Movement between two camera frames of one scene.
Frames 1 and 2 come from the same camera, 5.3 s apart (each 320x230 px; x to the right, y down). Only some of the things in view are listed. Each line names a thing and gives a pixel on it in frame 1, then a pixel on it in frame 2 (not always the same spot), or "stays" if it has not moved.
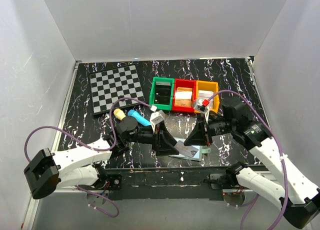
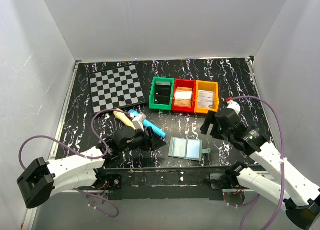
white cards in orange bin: [204, 94] stays
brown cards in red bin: [183, 97] stays
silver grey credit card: [190, 151] -> [204, 95]
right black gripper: [198, 136] -> [208, 120]
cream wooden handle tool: [119, 114] stays
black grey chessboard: [108, 86] stays
